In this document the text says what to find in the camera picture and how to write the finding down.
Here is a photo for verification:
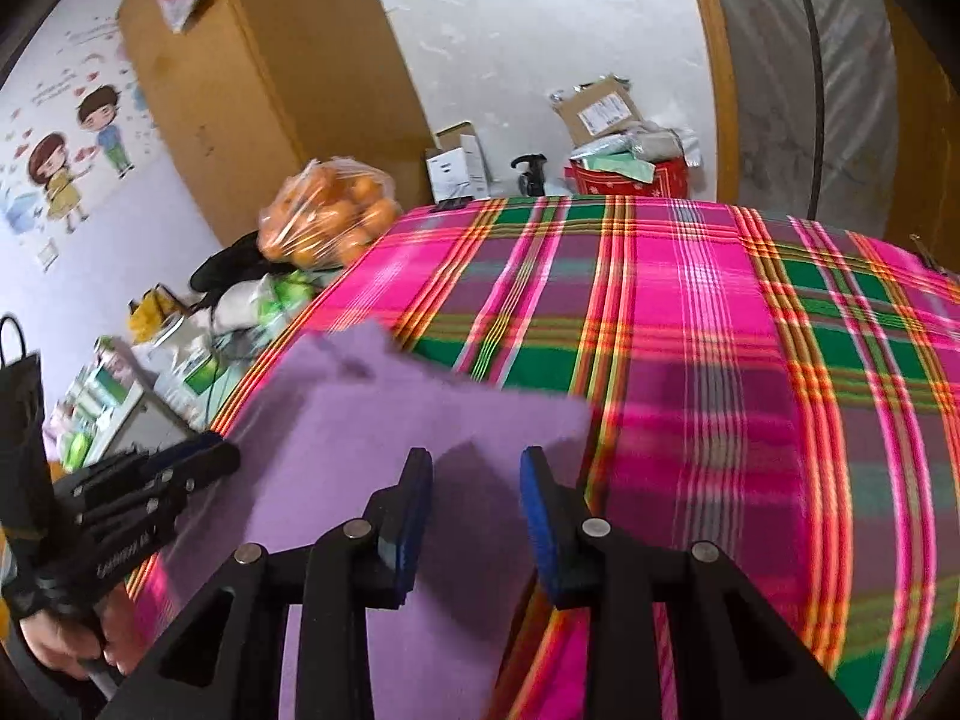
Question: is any grey drawer nightstand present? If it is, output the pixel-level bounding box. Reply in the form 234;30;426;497
43;337;197;473

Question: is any black clothing pile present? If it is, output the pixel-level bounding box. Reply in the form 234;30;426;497
189;232;295;294

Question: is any yellow bag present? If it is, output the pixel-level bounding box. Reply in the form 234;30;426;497
127;283;190;344

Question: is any cream folded cloth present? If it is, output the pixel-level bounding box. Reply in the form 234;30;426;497
210;277;270;333

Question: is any grey zippered fabric wardrobe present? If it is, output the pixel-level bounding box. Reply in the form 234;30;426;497
721;0;898;238

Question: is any cartoon couple wall sticker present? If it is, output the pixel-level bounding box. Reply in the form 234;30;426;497
24;83;137;236

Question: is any wooden door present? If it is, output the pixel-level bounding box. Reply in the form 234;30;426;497
884;0;958;271

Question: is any green white milk carton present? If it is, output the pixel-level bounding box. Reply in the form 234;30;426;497
151;337;226;429

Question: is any purple fleece garment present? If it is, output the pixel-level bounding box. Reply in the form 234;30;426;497
160;322;590;718

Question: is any bag of oranges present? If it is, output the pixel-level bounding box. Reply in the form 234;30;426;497
257;158;402;270

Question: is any green tissue pack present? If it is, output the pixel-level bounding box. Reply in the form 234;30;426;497
256;271;316;330

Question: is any person's left hand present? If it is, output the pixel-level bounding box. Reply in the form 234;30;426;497
18;585;146;679

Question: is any cardboard box with label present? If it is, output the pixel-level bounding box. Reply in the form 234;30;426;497
551;76;641;146

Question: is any red box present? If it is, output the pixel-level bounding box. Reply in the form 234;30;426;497
563;158;690;199

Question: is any white product box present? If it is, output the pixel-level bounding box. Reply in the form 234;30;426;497
425;121;490;203

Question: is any wooden wardrobe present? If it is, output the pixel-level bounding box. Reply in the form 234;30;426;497
117;0;433;244

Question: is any pink plaid bed sheet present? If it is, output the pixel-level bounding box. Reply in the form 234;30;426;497
128;197;958;718

